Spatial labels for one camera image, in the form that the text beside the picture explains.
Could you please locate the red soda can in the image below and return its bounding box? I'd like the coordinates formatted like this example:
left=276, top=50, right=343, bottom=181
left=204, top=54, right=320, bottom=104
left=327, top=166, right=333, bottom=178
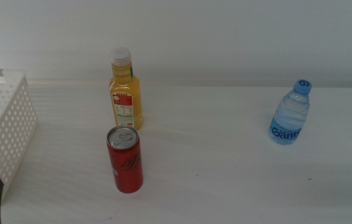
left=106, top=124, right=144, bottom=194

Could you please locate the yellow juice bottle white cap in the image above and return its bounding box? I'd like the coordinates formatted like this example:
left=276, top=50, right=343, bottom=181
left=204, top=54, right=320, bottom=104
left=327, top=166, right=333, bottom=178
left=108, top=47, right=144, bottom=131

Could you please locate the clear water bottle blue cap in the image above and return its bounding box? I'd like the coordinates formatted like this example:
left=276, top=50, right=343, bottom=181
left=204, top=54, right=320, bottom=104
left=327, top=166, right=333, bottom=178
left=269, top=79, right=313, bottom=146

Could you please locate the white perforated plastic basket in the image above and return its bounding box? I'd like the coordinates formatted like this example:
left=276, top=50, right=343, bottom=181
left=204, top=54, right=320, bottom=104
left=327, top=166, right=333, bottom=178
left=0, top=70, right=39, bottom=200

